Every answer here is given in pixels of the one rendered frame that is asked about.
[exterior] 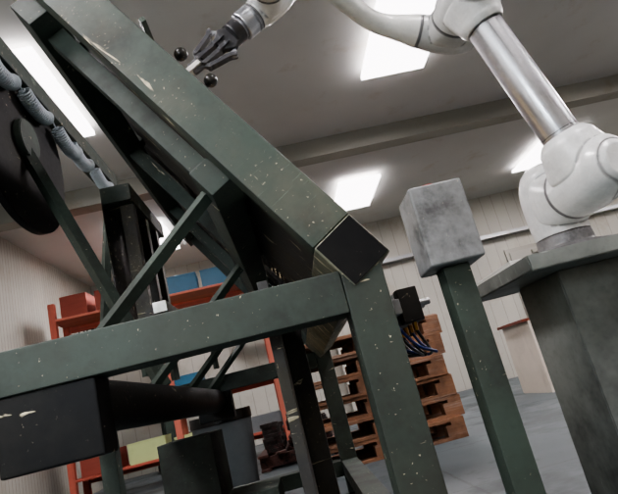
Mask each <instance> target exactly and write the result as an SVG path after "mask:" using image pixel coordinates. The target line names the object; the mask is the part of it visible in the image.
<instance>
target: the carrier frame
mask: <svg viewBox="0 0 618 494"><path fill-rule="evenodd" d="M257 287H258V290H257V291H252V292H248V293H244V294H240V295H236V296H232V297H228V298H224V299H220V300H216V301H212V302H208V303H203V304H199V305H195V306H191V307H187V308H183V309H179V310H174V311H170V312H167V313H163V314H159V315H155V316H150V317H146V318H142V319H138V320H134V321H126V322H122V323H118V324H114V325H110V326H106V327H101V328H97V329H93V330H89V331H86V332H82V333H77V334H73V335H69V336H65V337H61V338H57V339H52V340H48V341H44V342H40V343H36V344H32V345H28V346H24V347H20V348H16V349H12V350H8V351H4V352H0V479H1V480H8V479H12V478H16V477H20V476H24V475H28V474H31V473H35V472H39V471H43V470H47V469H53V468H57V467H60V466H64V465H68V464H72V463H76V462H80V461H84V460H87V459H91V458H95V457H99V461H100V468H101V474H102V481H103V489H104V494H127V492H126V486H125V479H124V472H123V466H122V459H121V452H120V445H119V439H118V432H117V431H120V430H125V429H130V428H136V427H141V426H145V425H151V424H156V423H162V422H167V421H172V420H182V419H187V418H193V417H198V416H199V421H200V424H201V425H202V424H206V423H210V422H214V421H218V420H224V419H228V418H232V417H235V416H236V411H235V406H234V401H233V396H232V390H233V389H236V388H240V387H244V386H248V385H252V384H256V383H260V382H263V381H267V380H271V379H275V378H278V379H279V383H280V387H281V391H282V395H283V403H284V407H285V411H286V416H287V420H288V425H289V429H290V433H291V438H292V442H293V447H294V451H295V455H296V460H297V463H298V468H299V470H296V471H292V472H289V473H285V474H281V475H278V476H274V477H270V478H266V479H263V480H259V481H255V482H251V483H248V484H244V485H240V486H237V487H233V486H232V476H231V471H230V466H229V461H228V456H227V451H226V446H225V441H224V436H223V431H222V429H221V428H220V429H216V430H212V431H208V432H205V433H201V434H197V435H193V436H189V437H185V438H182V439H179V440H175V441H172V442H169V443H166V444H163V445H161V446H158V447H157V451H158V457H159V463H160V469H161V474H162V480H163V486H164V492H165V494H284V492H286V491H290V490H293V489H297V488H301V487H303V490H304V494H340V491H339V487H338V483H337V478H338V477H341V476H344V477H345V481H346V485H347V489H348V492H349V494H391V493H390V492H389V491H388V490H387V488H386V487H385V486H384V485H383V484H382V483H381V482H380V481H379V480H378V479H377V478H376V477H375V476H374V475H373V474H372V472H371V471H370V470H369V469H368V468H367V467H366V466H365V465H364V464H363V463H362V462H361V461H360V460H359V459H358V458H357V455H356V451H355V447H354V443H353V439H352V435H351V431H350V427H349V423H348V419H347V415H346V412H345V408H344V405H343V401H342V397H341V393H340V389H339V385H338V381H337V377H336V373H335V366H334V362H333V359H332V355H331V351H330V349H329V350H328V351H327V352H326V353H325V354H324V355H323V356H322V357H321V358H320V357H319V356H318V355H316V354H315V353H314V352H313V353H309V354H306V351H305V346H304V342H303V338H302V334H301V330H300V329H304V328H308V327H312V326H316V325H320V324H324V323H328V322H332V321H339V320H344V319H346V318H347V321H348V324H349V328H350V332H351V336H352V339H353V343H354V347H355V351H356V354H357V358H358V362H359V366H360V369H361V372H362V376H363V380H364V383H365V387H366V391H367V395H368V398H369V402H370V406H371V410H372V413H373V417H374V421H375V425H376V428H377V432H378V435H379V439H380V442H381V446H382V450H383V454H384V457H385V461H386V468H387V471H388V475H389V479H390V483H391V486H392V490H393V494H448V492H447V489H446V485H445V482H444V479H443V475H442V472H441V468H440V465H439V461H438V455H437V452H436V449H435V445H434V442H433V438H432V435H431V432H430V429H429V426H428V422H427V419H426V415H425V412H424V408H423V405H422V402H421V398H420V395H419V391H418V388H417V384H416V381H415V377H414V374H413V371H412V368H411V365H410V361H409V358H408V354H407V351H406V348H405V344H404V341H403V337H402V334H401V330H400V327H399V324H398V320H397V317H396V313H395V310H394V307H393V304H392V300H391V297H390V294H389V290H388V287H387V283H386V277H385V274H384V271H383V267H382V264H381V262H379V263H377V264H376V265H375V266H374V267H373V268H372V269H371V270H370V272H369V273H368V274H367V275H366V276H365V277H364V278H363V279H362V280H361V281H360V282H359V283H358V284H357V285H356V286H355V285H354V284H353V283H351V282H350V281H349V280H348V279H347V278H346V277H345V276H344V275H343V274H341V273H339V272H331V273H326V274H322V275H318V276H314V277H310V278H306V279H301V280H297V281H294V282H290V283H286V284H282V285H277V286H273V287H269V284H268V280H264V281H260V282H257ZM265 338H270V343H271V347H272V352H273V356H274V362H273V363H269V364H266V365H262V366H258V367H254V368H250V369H246V370H239V371H235V372H231V373H227V374H225V375H224V376H223V378H222V379H221V381H220V382H219V383H218V385H217V386H216V388H215V389H208V387H209V385H210V384H211V382H212V381H213V379H214V378H215V377H211V378H207V379H203V380H201V382H200V383H199V384H198V386H197V387H187V386H188V385H189V384H190V383H188V384H184V385H180V386H174V385H164V384H153V383H142V382H131V381H120V380H110V379H108V378H106V377H110V376H114V375H118V374H122V373H126V372H130V371H137V370H142V369H146V368H150V367H154V366H158V365H162V364H165V363H169V362H173V361H177V360H181V359H185V358H189V357H193V356H197V355H201V354H205V353H209V352H213V351H217V350H221V349H225V348H229V347H232V346H236V345H240V344H245V343H249V342H253V341H257V340H261V339H265ZM316 368H318V370H319V374H320V378H321V381H322V386H323V390H324V394H325V398H326V402H327V406H328V410H329V414H330V418H331V422H332V426H333V430H334V434H335V441H336V445H337V449H338V452H339V456H340V459H339V460H335V461H333V460H332V455H331V451H330V447H329V443H328V439H327V435H326V432H325V428H324V424H323V419H322V415H321V411H320V407H319V403H318V399H317V395H316V391H315V387H314V382H313V378H312V374H311V371H310V370H313V369H316Z"/></svg>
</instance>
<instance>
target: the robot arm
mask: <svg viewBox="0 0 618 494"><path fill-rule="evenodd" d="M327 1H329V2H330V3H331V4H333V5H334V6H335V7H336V8H338V9H339V10H340V11H341V12H343V13H344V14H345V15H347V16H348V17H349V18H350V19H352V20H353V21H354V22H356V23H357V24H358V25H360V26H362V27H363V28H365V29H367V30H369V31H371V32H372V33H375V34H377V35H380V36H383V37H386V38H389V39H391V40H394V41H397V42H400V43H402V44H405V45H407V46H410V47H412V48H416V49H420V50H423V51H426V52H430V53H436V54H443V55H457V54H463V53H467V52H469V51H470V50H472V49H473V48H474V47H475V48H476V49H477V51H478V52H479V54H480V55H481V57H482V58H483V60H484V61H485V62H486V64H487V65H488V67H489V69H490V70H491V72H492V73H493V74H494V76H495V77H496V79H497V80H498V82H499V83H500V85H501V86H502V87H503V89H504V90H505V92H506V93H507V95H508V96H509V98H510V99H511V100H512V102H513V103H514V105H515V106H516V108H517V109H518V110H519V112H520V113H521V115H522V116H523V118H524V119H525V121H526V122H527V123H528V125H529V126H530V128H531V129H532V131H533V132H534V134H535V135H536V136H537V138H538V139H539V141H540V142H541V144H542V146H543V147H542V148H541V163H540V164H537V165H535V166H533V167H531V168H529V169H528V170H527V171H525V173H524V174H523V176H522V178H521V180H520V184H519V199H520V204H521V207H522V211H523V214H524V217H525V220H526V222H527V225H528V227H529V230H530V232H531V234H532V235H533V237H534V239H535V242H536V244H537V248H538V251H539V252H544V251H548V250H552V249H556V248H560V247H564V246H568V245H572V244H577V243H581V242H585V241H589V240H593V239H597V238H600V237H604V236H609V235H602V236H595V234H594V232H593V230H592V227H591V224H590V221H589V217H590V216H591V214H592V213H594V212H596V211H598V210H600V209H602V208H604V207H605V206H607V205H608V204H610V203H611V202H613V201H614V200H615V199H617V198H618V136H616V135H613V134H609V133H604V132H602V131H601V130H599V129H598V128H596V127H595V126H594V125H593V124H589V123H578V122H577V120H576V119H575V118H574V116H573V115H572V113H571V112H570V111H569V109H568V108H567V106H566V105H565V104H564V102H563V101H562V100H561V98H560V97H559V95H558V94H557V93H556V91H555V90H554V88H553V87H552V86H551V84H550V83H549V81H548V80H547V79H546V77H545V76H544V75H543V73H542V72H541V70H540V69H539V67H538V66H537V64H536V63H535V62H534V60H533V59H532V57H531V56H530V55H529V53H528V52H527V50H526V49H525V48H524V46H523V45H522V44H521V42H520V41H519V39H518V38H517V37H516V35H515V34H514V32H513V31H512V30H511V28H510V27H509V25H508V24H507V23H506V21H505V20H504V18H503V8H502V5H501V2H500V0H437V1H436V4H435V8H434V10H433V11H432V12H431V14H430V15H423V14H411V15H394V14H385V13H381V12H379V11H376V10H374V9H373V8H371V7H369V6H368V5H367V4H365V3H364V2H362V1H361V0H327ZM293 2H294V0H247V2H246V3H245V4H244V5H242V6H241V7H240V8H239V9H238V10H237V11H236V12H234V13H233V14H232V18H231V19H230V20H229V21H228V22H227V23H226V24H224V26H223V27H222V28H220V29H218V30H216V31H214V30H211V28H207V31H206V34H205V35H204V37H203V38H202V39H201V41H200V42H199V44H198V45H197V46H196V48H195V49H194V50H193V52H192V53H193V56H194V59H193V60H192V61H191V62H190V63H189V64H188V65H187V68H186V69H187V70H188V71H189V72H190V73H191V74H192V75H195V74H196V75H198V74H200V73H201V72H202V71H203V70H205V69H206V70H209V72H211V71H213V70H215V69H216V68H218V67H220V66H222V65H224V64H226V63H227V62H229V61H231V60H237V59H238V55H237V52H236V50H237V48H238V46H240V45H242V44H243V43H244V42H245V41H246V40H247V39H252V38H253V37H254V36H256V35H257V34H258V33H259V32H260V31H262V30H263V29H264V28H265V27H267V26H269V25H272V24H273V23H275V22H276V21H277V20H278V19H279V18H281V17H282V16H283V15H284V14H285V13H286V12H287V10H288V9H289V8H290V6H291V5H292V3H293ZM214 36H215V38H214V40H213V41H212V42H211V44H209V45H208V43H209V42H210V40H211V38H212V39H213V37H214ZM207 45H208V46H207ZM206 46H207V47H206ZM226 52H229V53H227V54H225V53H226ZM224 54H225V55H224ZM220 56H222V57H220ZM219 57H220V58H219Z"/></svg>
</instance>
